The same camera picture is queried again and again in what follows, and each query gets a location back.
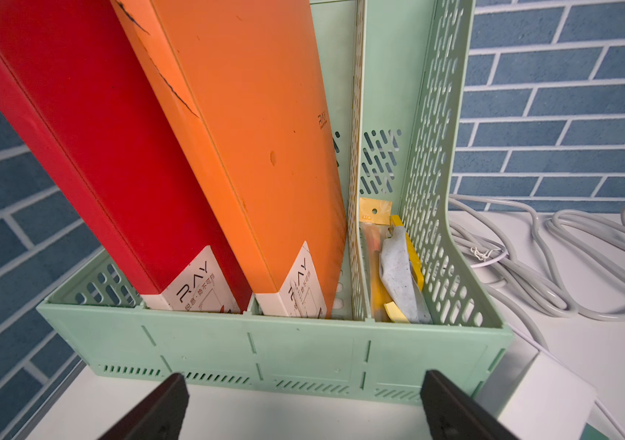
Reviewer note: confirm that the orange file folder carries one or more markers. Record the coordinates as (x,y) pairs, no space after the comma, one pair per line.
(241,85)

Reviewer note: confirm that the white power strip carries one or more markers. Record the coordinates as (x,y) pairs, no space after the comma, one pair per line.
(536,396)

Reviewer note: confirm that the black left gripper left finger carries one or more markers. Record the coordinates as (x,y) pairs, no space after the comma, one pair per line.
(160,415)

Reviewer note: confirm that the yellow packet in rack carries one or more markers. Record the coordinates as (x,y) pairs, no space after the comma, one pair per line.
(395,276)

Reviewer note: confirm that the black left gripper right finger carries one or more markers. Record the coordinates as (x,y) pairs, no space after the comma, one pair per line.
(452,414)

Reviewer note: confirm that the mint green file rack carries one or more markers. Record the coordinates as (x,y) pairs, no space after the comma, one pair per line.
(394,73)

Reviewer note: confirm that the red file folder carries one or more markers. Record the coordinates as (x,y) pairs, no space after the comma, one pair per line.
(73,89)

